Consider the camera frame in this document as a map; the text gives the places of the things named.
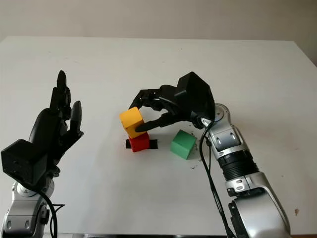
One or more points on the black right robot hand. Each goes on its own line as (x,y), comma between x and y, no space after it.
(169,99)

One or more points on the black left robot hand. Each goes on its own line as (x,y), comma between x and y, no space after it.
(49,131)

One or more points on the yellow cube block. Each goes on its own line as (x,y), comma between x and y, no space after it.
(130,119)

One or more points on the green cube block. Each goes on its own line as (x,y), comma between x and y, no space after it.
(182,143)

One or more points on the red cube block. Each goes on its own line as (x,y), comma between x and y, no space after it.
(140,145)

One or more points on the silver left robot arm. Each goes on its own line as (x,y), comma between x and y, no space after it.
(22,213)

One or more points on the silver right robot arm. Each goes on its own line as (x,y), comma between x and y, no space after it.
(247,193)

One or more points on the black tape strip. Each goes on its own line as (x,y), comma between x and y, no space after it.
(153,144)

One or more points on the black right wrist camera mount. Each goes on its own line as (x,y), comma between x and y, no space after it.
(195,96)

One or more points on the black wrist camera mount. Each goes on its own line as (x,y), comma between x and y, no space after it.
(22,161)
(195,96)

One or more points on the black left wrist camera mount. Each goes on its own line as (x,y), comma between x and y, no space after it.
(22,161)

